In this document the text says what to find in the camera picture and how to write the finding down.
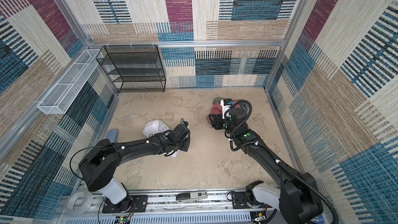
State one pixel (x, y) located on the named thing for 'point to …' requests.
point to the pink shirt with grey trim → (216, 109)
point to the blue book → (318, 219)
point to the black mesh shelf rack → (134, 68)
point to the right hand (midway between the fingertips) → (213, 117)
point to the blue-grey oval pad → (112, 135)
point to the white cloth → (156, 126)
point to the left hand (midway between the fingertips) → (188, 140)
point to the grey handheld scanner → (183, 197)
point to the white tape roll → (81, 209)
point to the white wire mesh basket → (61, 96)
